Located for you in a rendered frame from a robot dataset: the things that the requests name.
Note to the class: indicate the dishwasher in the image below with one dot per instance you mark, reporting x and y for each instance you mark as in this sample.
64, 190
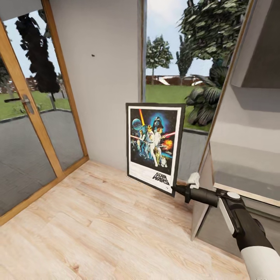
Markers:
214, 230

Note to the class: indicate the poster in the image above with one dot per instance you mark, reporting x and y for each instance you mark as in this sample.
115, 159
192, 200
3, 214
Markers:
153, 143

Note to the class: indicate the door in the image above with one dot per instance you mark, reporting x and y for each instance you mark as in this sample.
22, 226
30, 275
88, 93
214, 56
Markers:
41, 139

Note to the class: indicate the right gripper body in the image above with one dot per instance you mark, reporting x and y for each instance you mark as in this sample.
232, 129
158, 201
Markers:
198, 195

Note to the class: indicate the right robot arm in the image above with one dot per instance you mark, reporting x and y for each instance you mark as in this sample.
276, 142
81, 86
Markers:
261, 260

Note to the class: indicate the fixed window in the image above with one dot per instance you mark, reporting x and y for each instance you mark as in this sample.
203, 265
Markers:
188, 47

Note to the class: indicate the cabinet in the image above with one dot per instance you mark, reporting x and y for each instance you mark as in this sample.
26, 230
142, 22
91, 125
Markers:
258, 65

